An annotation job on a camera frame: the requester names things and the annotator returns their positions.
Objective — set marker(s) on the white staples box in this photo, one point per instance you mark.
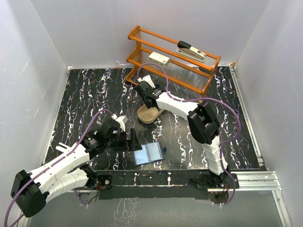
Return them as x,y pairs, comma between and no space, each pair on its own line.
159,59

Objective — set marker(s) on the orange wooden three-tier rack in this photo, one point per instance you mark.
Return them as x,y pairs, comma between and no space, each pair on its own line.
182,69

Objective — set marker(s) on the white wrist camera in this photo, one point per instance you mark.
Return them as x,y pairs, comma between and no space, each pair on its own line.
147,79
121,120

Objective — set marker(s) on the blue card holder wallet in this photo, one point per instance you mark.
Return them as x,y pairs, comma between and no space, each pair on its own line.
150,153

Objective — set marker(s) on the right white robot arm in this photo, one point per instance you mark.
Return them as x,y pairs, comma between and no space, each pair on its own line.
203,124

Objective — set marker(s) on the black and beige stapler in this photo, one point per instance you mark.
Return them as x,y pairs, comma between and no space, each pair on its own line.
189,51

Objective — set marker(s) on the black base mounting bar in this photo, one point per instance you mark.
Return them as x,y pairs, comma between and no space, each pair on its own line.
198,184

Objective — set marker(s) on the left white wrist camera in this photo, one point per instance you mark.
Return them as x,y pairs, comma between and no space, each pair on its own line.
121,120

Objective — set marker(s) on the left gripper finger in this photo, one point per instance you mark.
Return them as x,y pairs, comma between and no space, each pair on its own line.
134,144
121,149

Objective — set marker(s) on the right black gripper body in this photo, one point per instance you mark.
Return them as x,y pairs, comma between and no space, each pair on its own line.
156,87

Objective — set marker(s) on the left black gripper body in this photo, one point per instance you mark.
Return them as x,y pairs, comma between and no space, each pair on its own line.
120,140

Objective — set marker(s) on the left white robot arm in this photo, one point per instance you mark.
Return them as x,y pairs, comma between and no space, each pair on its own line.
32,190

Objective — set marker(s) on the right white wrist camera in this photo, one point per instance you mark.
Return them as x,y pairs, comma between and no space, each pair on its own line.
147,79

